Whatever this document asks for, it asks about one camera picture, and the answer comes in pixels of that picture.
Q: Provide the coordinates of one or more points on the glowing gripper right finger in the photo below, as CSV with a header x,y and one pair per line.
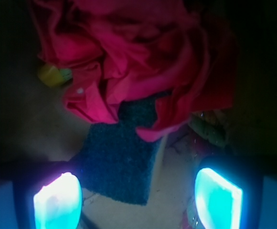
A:
x,y
218,200

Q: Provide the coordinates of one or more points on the crumpled red cloth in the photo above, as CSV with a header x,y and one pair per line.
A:
x,y
127,50

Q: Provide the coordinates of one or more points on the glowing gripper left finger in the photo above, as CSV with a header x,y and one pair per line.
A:
x,y
58,205

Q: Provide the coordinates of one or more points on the green and yellow sponge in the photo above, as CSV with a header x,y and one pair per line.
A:
x,y
114,161

